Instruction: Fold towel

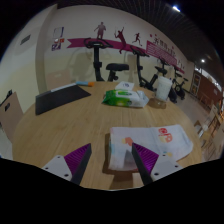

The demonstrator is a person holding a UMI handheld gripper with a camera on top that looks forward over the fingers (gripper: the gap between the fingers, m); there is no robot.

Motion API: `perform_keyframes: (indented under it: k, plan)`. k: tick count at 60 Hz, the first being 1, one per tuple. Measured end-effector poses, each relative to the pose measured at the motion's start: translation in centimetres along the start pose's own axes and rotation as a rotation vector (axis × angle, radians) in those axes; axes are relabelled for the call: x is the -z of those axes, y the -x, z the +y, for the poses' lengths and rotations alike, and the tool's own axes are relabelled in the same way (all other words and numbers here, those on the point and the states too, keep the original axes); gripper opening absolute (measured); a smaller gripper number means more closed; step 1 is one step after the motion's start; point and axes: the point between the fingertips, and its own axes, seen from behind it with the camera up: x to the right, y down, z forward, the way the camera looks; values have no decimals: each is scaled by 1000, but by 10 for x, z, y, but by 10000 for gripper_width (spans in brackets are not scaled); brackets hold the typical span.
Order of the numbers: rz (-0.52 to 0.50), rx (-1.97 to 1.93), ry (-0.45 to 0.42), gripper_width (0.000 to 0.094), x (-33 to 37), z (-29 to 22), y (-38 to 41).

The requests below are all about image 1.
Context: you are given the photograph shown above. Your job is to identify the white towel with colourful print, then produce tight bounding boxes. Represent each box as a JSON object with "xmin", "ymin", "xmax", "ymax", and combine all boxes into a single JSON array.
[{"xmin": 107, "ymin": 124, "xmax": 195, "ymax": 173}]

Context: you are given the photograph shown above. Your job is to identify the black laptop sleeve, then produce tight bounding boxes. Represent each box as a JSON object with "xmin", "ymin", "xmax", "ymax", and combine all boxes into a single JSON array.
[{"xmin": 34, "ymin": 83, "xmax": 92, "ymax": 117}]

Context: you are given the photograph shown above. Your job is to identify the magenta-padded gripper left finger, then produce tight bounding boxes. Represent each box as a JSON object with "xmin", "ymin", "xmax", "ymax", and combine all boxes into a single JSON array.
[{"xmin": 41, "ymin": 142, "xmax": 93, "ymax": 186}]

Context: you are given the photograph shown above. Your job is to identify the black exercise bike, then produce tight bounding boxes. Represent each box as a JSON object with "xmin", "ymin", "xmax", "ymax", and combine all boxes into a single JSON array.
[
  {"xmin": 82, "ymin": 37, "xmax": 130, "ymax": 83},
  {"xmin": 171, "ymin": 64, "xmax": 190, "ymax": 101},
  {"xmin": 129, "ymin": 45, "xmax": 160, "ymax": 92},
  {"xmin": 154, "ymin": 57, "xmax": 180, "ymax": 104}
]

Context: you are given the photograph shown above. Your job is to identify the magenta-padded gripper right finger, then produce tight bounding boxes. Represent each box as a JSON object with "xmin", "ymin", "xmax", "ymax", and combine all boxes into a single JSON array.
[{"xmin": 131, "ymin": 142, "xmax": 184, "ymax": 186}]

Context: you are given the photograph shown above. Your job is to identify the light wooden chair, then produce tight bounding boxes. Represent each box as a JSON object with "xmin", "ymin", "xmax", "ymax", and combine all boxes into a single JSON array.
[{"xmin": 0, "ymin": 91, "xmax": 25, "ymax": 143}]

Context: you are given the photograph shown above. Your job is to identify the brown round saucer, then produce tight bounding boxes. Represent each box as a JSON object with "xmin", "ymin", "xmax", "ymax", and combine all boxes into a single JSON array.
[{"xmin": 148, "ymin": 97, "xmax": 168, "ymax": 110}]

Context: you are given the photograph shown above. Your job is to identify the grey wall sign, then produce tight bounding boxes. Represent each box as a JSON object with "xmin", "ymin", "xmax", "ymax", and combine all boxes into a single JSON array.
[{"xmin": 19, "ymin": 33, "xmax": 32, "ymax": 46}]

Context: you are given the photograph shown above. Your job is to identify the wall posters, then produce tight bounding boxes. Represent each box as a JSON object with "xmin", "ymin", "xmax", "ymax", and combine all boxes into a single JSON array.
[{"xmin": 50, "ymin": 26, "xmax": 66, "ymax": 52}]

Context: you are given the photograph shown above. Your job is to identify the green wet wipes pack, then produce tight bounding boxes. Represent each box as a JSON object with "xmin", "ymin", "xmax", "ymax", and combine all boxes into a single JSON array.
[{"xmin": 101, "ymin": 89, "xmax": 150, "ymax": 109}]

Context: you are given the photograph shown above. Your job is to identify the blue and orange marker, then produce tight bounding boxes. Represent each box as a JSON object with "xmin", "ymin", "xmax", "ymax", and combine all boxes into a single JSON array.
[{"xmin": 75, "ymin": 80, "xmax": 96, "ymax": 88}]

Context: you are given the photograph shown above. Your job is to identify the small white box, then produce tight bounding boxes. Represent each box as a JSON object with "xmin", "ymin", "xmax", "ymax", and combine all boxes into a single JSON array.
[{"xmin": 114, "ymin": 80, "xmax": 136, "ymax": 92}]

